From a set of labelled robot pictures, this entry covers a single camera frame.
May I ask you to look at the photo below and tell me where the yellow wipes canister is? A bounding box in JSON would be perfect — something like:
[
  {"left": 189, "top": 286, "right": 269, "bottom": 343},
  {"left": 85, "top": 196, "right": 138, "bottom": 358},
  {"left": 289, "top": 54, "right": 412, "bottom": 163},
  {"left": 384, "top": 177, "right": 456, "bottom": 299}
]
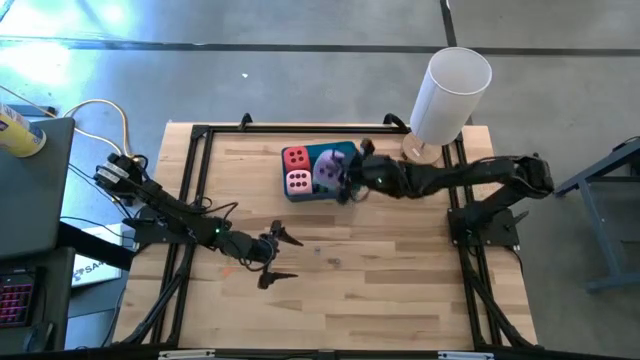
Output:
[{"left": 0, "top": 103, "right": 48, "bottom": 159}]

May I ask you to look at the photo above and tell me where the black aluminium table frame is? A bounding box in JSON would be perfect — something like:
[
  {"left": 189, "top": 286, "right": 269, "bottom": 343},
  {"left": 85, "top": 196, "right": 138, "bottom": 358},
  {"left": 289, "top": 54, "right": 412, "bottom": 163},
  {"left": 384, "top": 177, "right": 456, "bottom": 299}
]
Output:
[{"left": 112, "top": 113, "right": 539, "bottom": 351}]

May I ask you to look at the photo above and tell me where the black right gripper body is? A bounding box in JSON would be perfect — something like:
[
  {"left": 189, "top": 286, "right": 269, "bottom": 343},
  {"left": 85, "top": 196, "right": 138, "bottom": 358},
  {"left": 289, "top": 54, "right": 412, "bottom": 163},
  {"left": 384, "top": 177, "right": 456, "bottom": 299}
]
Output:
[{"left": 337, "top": 138, "right": 404, "bottom": 205}]

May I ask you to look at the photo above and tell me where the large red foam die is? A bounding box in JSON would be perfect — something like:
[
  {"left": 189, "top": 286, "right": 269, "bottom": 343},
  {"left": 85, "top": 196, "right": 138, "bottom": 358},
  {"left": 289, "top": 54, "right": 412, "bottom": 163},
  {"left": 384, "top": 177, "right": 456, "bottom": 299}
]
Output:
[{"left": 282, "top": 145, "right": 312, "bottom": 173}]

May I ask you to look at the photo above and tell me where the black computer mouse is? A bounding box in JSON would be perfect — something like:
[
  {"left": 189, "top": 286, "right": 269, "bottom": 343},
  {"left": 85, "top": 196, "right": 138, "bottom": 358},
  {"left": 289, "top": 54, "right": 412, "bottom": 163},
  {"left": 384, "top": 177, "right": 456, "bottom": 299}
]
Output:
[{"left": 22, "top": 322, "right": 55, "bottom": 354}]

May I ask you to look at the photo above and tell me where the white bracket strip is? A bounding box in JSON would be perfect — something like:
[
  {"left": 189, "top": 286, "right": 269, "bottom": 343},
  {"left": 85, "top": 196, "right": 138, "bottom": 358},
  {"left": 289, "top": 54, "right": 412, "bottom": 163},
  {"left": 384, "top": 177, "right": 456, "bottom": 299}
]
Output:
[
  {"left": 158, "top": 349, "right": 217, "bottom": 360},
  {"left": 438, "top": 351, "right": 495, "bottom": 360}
]

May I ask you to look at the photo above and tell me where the blue-grey metal stand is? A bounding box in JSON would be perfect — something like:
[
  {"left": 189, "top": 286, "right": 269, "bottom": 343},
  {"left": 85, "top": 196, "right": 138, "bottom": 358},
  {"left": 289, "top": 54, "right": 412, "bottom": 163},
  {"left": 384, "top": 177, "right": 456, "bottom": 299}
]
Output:
[{"left": 551, "top": 134, "right": 640, "bottom": 295}]

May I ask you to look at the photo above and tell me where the dark low desk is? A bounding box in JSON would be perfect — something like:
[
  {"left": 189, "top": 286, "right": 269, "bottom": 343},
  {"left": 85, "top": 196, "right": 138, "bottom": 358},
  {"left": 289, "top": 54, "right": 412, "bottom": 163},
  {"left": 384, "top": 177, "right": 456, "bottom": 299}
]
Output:
[{"left": 0, "top": 246, "right": 76, "bottom": 354}]

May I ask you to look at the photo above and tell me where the backlit keyboard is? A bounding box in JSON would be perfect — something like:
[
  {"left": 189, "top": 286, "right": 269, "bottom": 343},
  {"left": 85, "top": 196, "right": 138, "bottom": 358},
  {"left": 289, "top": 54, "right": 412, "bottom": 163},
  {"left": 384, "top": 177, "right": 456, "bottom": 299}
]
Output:
[{"left": 0, "top": 272, "right": 37, "bottom": 330}]

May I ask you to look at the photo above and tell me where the grey desk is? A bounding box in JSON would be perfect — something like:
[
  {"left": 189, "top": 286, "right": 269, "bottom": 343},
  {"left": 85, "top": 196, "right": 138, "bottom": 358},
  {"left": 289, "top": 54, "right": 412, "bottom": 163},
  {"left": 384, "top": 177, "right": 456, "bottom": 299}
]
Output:
[{"left": 0, "top": 117, "right": 76, "bottom": 260}]

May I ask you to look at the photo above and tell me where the white printed box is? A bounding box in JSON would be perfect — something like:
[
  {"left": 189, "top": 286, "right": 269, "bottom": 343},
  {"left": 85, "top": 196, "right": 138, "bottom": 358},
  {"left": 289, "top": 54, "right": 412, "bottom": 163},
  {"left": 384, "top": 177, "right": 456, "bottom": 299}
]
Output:
[{"left": 71, "top": 223, "right": 125, "bottom": 288}]

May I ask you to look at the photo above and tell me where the large pink foam die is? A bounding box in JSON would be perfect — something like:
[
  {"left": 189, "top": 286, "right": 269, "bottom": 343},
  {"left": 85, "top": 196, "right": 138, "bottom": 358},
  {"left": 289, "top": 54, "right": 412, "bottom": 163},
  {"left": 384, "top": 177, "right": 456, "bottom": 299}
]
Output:
[{"left": 285, "top": 169, "right": 314, "bottom": 197}]

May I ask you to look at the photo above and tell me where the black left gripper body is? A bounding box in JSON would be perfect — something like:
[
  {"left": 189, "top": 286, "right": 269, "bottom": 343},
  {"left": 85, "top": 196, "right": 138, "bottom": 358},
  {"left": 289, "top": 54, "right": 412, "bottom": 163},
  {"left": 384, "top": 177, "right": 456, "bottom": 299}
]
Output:
[{"left": 227, "top": 219, "right": 284, "bottom": 290}]

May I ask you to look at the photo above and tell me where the yellow floor cable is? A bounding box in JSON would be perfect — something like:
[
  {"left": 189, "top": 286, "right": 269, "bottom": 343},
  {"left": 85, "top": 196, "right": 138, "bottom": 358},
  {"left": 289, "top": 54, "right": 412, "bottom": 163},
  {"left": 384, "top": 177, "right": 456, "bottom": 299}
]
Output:
[{"left": 63, "top": 98, "right": 133, "bottom": 159}]

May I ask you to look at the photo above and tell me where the blue plastic bin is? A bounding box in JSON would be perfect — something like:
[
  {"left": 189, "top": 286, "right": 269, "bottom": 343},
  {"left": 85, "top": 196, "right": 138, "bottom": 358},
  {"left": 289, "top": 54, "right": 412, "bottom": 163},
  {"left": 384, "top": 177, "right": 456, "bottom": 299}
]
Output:
[{"left": 280, "top": 140, "right": 362, "bottom": 203}]

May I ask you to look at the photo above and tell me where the black metal beam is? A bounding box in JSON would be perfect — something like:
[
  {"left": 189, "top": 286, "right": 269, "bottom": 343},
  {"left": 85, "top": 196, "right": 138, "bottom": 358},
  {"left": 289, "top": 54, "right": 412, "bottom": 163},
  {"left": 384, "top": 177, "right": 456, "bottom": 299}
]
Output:
[{"left": 57, "top": 221, "right": 137, "bottom": 271}]

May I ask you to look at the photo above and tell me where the white shade wooden base lamp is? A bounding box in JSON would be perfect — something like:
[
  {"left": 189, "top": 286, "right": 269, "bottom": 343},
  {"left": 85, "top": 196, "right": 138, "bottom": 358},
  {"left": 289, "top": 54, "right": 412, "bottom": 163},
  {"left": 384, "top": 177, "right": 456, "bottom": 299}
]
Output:
[{"left": 399, "top": 46, "right": 494, "bottom": 169}]

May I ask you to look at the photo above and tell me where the large purple foam die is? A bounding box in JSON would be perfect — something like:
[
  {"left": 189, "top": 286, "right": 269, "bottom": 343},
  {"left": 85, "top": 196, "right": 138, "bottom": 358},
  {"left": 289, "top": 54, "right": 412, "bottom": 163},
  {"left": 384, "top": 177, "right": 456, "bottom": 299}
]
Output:
[{"left": 311, "top": 148, "right": 350, "bottom": 192}]

